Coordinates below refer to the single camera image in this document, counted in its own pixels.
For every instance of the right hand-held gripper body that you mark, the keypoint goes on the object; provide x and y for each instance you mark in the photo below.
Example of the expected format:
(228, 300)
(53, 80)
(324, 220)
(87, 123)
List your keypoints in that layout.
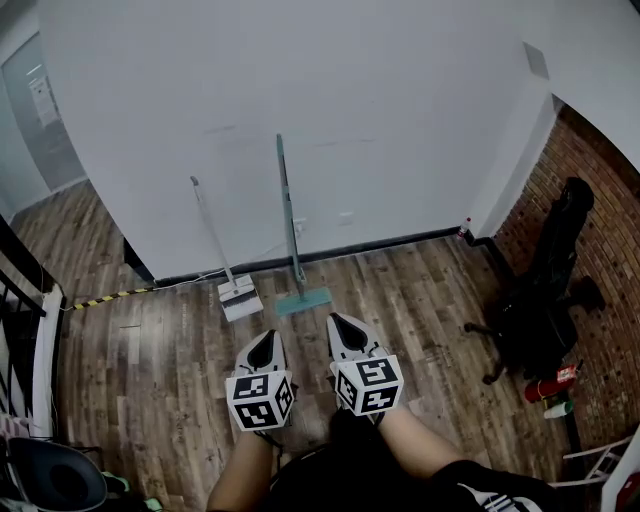
(370, 385)

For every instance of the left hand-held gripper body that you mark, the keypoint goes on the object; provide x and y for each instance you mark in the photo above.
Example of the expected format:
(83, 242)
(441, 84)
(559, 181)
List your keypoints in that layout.
(260, 402)

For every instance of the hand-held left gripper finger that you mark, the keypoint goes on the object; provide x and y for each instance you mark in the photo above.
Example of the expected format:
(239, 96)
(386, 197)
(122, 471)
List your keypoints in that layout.
(243, 359)
(279, 356)

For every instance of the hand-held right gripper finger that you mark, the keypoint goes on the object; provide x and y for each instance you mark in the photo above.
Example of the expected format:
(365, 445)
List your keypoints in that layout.
(334, 342)
(372, 345)

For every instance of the teal mop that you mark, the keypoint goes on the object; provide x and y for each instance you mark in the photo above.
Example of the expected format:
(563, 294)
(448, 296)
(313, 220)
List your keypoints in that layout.
(289, 215)

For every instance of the person's left forearm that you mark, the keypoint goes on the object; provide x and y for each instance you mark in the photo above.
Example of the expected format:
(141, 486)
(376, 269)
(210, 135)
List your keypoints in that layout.
(240, 475)

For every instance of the person's right forearm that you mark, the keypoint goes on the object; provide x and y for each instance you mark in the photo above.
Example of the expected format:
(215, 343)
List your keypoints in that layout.
(415, 440)

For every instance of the white dustpan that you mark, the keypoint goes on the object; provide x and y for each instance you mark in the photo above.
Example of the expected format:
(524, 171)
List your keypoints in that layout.
(245, 306)

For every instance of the person's black clothing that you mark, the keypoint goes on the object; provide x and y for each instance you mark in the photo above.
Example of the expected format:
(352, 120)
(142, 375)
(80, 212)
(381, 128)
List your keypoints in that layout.
(360, 480)

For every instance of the red capped water bottle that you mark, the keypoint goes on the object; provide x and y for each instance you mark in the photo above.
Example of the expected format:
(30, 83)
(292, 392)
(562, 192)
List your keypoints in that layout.
(464, 230)

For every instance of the green shoe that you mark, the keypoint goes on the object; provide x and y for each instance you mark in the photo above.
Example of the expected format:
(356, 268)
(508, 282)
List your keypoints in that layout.
(154, 505)
(117, 482)

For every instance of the yellow black striped floor strip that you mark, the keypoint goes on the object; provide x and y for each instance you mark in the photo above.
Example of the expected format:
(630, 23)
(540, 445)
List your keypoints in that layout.
(107, 299)

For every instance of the red fire extinguisher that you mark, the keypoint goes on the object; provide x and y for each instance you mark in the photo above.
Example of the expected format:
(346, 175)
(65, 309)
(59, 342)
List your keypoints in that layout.
(545, 389)

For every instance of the black office chair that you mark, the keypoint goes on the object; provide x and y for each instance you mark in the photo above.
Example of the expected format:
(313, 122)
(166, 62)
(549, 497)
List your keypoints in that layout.
(545, 300)

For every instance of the white green bottle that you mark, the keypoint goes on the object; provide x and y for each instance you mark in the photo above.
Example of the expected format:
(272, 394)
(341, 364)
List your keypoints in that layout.
(557, 410)

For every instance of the black round seat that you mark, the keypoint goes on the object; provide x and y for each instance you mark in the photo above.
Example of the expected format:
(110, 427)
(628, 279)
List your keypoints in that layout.
(55, 475)

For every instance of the black stair railing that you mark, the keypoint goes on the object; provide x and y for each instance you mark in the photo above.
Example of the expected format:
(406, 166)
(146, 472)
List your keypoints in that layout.
(22, 280)

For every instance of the white folding rack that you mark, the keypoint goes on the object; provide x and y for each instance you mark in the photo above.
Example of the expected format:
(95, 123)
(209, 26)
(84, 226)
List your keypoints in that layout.
(597, 462)

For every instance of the white paper notice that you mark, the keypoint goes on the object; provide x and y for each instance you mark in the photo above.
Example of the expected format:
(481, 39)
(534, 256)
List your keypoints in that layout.
(44, 102)

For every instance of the white wall outlet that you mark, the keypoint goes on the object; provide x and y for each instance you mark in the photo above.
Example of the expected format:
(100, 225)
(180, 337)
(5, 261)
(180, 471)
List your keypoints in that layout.
(300, 226)
(346, 218)

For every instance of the grey wall panel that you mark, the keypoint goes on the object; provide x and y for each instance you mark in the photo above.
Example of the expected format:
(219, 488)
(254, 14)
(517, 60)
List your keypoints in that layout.
(536, 61)

